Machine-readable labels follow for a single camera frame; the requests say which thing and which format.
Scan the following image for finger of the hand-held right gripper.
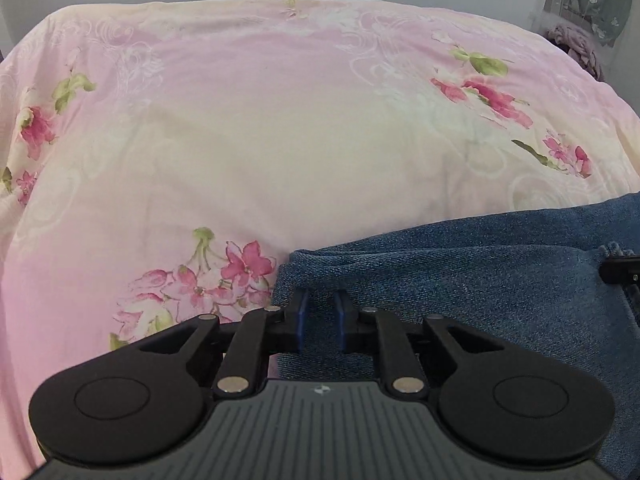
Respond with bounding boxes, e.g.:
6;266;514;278
599;255;640;286

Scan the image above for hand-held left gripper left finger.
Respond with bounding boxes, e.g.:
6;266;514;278
165;290;309;403

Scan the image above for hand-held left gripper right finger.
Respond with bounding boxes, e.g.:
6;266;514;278
334;290;483;404

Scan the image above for blue denim pants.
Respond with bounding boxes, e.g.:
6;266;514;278
272;192;640;478

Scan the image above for pink floral blanket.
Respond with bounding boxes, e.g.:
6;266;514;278
0;0;640;480

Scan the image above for purple clothes pile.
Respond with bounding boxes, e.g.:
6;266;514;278
547;25;608;81

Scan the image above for grey-green printed curtain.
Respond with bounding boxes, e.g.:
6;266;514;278
542;0;638;51

